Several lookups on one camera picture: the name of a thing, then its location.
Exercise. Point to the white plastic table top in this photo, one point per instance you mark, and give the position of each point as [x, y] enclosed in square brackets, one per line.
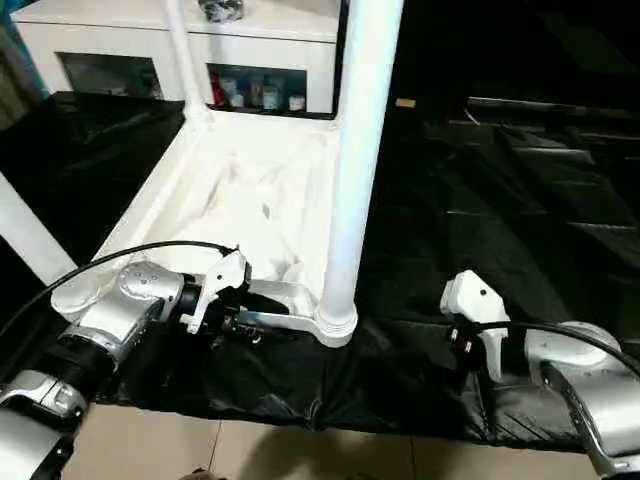
[175, 200]

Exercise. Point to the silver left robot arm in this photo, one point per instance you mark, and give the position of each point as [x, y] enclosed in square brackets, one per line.
[110, 320]

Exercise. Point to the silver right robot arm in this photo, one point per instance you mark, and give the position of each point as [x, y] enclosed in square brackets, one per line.
[590, 390]

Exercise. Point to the black mat cover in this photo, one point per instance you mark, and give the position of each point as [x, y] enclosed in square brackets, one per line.
[500, 200]

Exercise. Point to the dark robot waist part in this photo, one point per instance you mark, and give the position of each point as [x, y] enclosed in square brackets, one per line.
[204, 474]

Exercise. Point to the small white jar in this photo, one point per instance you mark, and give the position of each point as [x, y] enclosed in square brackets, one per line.
[270, 97]
[237, 101]
[296, 103]

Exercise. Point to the red bottle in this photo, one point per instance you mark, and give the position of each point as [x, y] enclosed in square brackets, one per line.
[217, 92]

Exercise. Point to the small tan block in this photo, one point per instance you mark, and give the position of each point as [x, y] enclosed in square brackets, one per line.
[405, 103]

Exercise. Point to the white glass door cabinet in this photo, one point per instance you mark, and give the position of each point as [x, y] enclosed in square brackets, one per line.
[275, 50]

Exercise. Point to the dark metal bar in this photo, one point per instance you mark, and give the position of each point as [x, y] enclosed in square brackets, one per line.
[550, 105]

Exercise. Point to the dark speckled object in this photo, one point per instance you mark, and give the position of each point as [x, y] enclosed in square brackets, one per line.
[220, 9]

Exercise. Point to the grey curtain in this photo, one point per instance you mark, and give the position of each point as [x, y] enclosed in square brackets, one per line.
[15, 85]

